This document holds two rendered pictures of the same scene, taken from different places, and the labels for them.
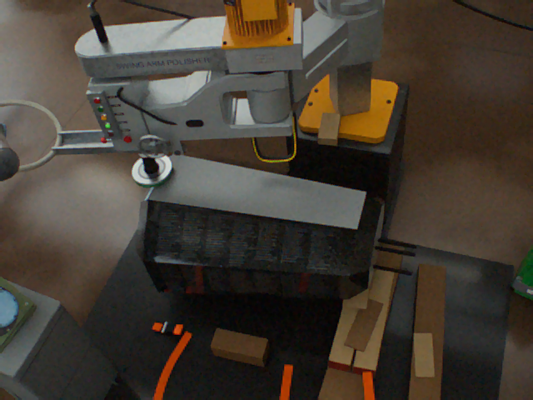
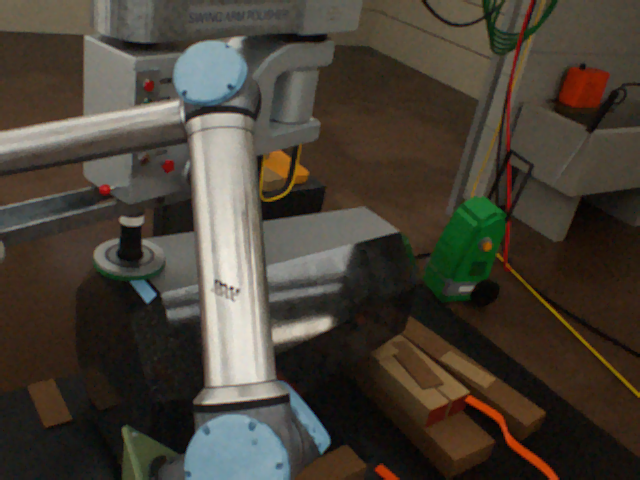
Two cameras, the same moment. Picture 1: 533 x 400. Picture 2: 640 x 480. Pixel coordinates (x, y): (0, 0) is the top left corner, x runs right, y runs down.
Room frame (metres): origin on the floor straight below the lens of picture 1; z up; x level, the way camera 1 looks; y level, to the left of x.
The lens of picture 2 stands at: (0.85, 1.97, 2.00)
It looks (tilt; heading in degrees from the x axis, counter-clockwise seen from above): 28 degrees down; 293
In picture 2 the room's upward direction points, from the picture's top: 11 degrees clockwise
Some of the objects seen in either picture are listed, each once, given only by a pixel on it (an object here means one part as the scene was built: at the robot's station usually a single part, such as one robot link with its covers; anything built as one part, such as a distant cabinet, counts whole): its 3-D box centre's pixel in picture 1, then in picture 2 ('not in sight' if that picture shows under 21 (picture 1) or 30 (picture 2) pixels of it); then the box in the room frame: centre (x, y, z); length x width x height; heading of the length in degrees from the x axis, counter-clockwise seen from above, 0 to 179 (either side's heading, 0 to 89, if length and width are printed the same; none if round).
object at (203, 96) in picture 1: (210, 105); (237, 110); (2.00, 0.18, 1.29); 0.74 x 0.23 x 0.49; 80
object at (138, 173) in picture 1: (151, 168); (129, 256); (2.08, 0.56, 0.86); 0.21 x 0.21 x 0.01
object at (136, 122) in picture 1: (144, 104); (158, 118); (2.06, 0.49, 1.30); 0.36 x 0.22 x 0.45; 80
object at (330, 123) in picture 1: (329, 128); (260, 175); (2.21, -0.40, 0.81); 0.20 x 0.10 x 0.05; 161
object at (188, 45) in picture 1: (187, 48); (235, 11); (2.02, 0.22, 1.60); 0.96 x 0.25 x 0.17; 80
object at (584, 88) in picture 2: not in sight; (588, 86); (1.27, -3.31, 1.00); 0.50 x 0.22 x 0.33; 61
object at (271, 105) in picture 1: (267, 93); (288, 88); (1.96, -0.09, 1.33); 0.19 x 0.19 x 0.20
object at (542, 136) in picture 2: not in sight; (593, 168); (1.03, -3.31, 0.43); 1.30 x 0.62 x 0.86; 61
